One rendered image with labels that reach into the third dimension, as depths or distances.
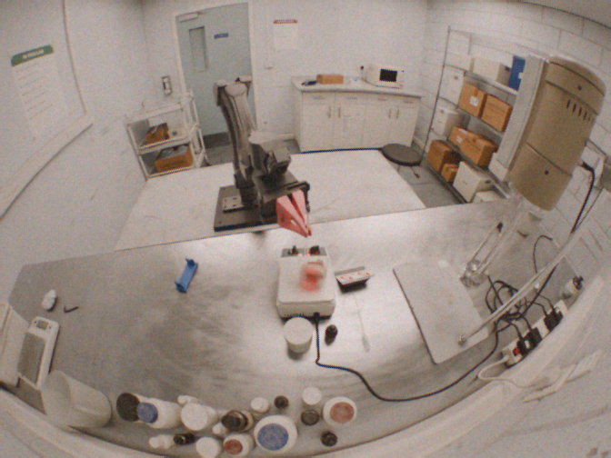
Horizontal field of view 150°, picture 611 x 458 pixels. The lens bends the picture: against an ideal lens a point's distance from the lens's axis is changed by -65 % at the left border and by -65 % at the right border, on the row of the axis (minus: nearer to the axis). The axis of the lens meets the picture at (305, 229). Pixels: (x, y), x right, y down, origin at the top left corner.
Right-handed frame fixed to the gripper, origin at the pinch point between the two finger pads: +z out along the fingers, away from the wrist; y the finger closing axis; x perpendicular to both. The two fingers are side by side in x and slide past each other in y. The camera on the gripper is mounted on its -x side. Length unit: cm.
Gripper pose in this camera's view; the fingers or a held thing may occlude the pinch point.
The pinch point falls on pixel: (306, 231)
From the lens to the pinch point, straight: 39.2
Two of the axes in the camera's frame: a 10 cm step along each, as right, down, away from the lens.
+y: 8.7, -3.5, 3.4
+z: 4.9, 6.5, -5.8
